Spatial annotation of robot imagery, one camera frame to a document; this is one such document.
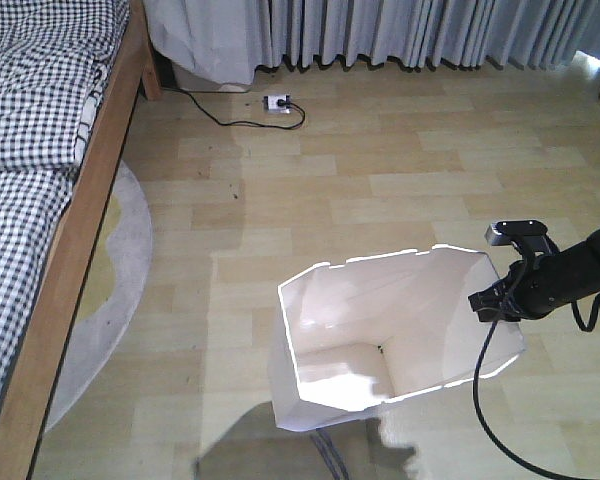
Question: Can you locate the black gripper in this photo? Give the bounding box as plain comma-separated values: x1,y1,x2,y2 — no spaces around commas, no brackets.
468,260,563,322

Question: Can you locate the white plastic trash bin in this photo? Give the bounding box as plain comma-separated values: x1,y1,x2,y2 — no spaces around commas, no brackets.
269,244,525,432

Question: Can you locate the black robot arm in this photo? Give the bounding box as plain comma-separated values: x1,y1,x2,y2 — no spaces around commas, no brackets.
469,220,600,332

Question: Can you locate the grey pleated curtain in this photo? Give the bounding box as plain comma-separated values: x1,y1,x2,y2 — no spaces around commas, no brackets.
260,0,600,69

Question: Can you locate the white sheer curtain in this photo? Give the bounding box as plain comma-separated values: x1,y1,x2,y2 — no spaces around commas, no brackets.
144,0,272,92

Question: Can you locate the grey round rug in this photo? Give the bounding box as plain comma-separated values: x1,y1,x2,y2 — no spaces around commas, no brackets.
44,162,153,432

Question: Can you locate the black white checkered bedding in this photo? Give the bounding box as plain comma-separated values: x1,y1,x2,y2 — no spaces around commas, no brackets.
0,1,130,400

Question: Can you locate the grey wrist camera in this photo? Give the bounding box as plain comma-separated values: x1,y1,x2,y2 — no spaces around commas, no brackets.
484,220,548,246

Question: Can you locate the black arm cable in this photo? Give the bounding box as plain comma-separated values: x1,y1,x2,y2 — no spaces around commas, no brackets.
471,279,600,480

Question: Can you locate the black floor power cable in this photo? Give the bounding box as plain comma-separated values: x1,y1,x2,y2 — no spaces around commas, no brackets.
162,85,307,132

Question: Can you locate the wooden bed frame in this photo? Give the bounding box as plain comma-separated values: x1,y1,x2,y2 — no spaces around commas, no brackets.
0,1,161,479

